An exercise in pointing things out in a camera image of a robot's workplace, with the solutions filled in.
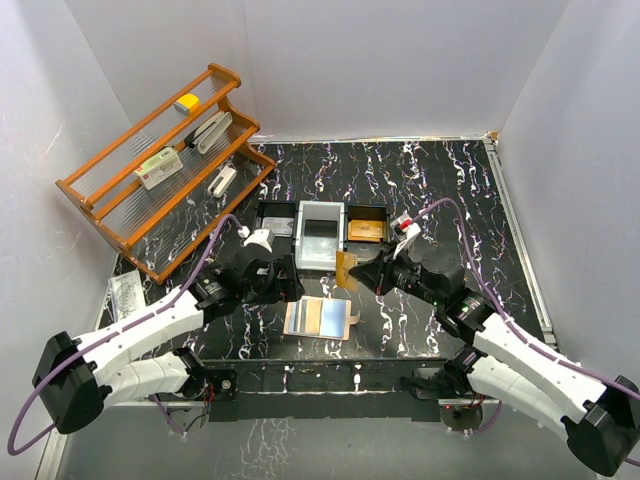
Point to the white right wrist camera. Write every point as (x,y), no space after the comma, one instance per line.
(406,231)

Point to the white staples box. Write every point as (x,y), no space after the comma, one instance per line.
(159,167)

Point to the beige leather card holder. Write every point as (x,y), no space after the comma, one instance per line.
(322,318)

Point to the orange wooden shelf rack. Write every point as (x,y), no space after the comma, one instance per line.
(160,189)

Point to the black left tray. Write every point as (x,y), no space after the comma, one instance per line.
(278,209)

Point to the white black stapler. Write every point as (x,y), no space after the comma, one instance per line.
(204,137)

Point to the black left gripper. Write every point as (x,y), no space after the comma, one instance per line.
(282,289)

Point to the white printed paper sheet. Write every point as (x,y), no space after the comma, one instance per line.
(127,294)

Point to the small white stapler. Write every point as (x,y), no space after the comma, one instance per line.
(222,181)

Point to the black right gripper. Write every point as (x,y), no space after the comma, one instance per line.
(372,272)

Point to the yellow white tape measure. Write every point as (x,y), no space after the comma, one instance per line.
(187,104)

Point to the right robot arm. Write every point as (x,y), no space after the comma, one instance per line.
(598,418)

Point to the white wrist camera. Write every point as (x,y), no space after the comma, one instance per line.
(406,231)
(262,237)

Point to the aluminium frame rail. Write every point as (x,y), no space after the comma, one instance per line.
(292,435)

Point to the black right tray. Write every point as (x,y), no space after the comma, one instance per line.
(365,251)

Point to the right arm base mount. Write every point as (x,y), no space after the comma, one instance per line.
(435,383)

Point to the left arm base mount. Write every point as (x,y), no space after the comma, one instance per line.
(208,385)

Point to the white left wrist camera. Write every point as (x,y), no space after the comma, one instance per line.
(262,237)

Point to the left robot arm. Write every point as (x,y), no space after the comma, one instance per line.
(78,378)

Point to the silver card in left tray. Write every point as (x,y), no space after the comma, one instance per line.
(279,226)

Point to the white tray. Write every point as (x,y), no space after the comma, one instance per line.
(319,235)

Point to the black tray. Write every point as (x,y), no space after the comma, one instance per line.
(278,209)
(365,251)

